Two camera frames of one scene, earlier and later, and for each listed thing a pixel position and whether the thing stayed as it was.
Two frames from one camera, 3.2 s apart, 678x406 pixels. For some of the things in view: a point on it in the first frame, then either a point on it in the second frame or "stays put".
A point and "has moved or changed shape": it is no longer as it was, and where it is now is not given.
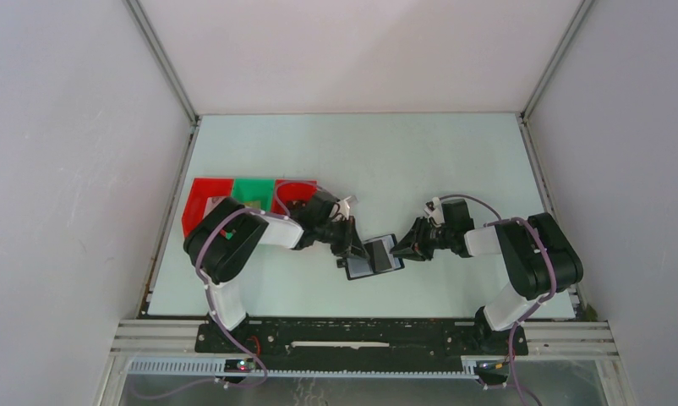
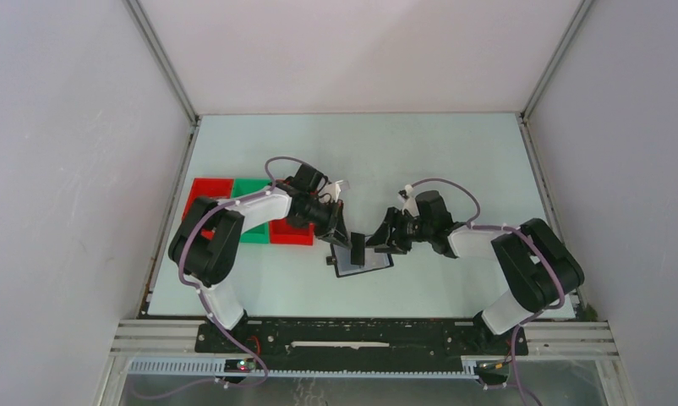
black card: x=379 y=256 has moved or changed shape
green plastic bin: x=251 y=189 stays put
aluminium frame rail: x=545 y=338 stays put
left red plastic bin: x=201 y=190 stays put
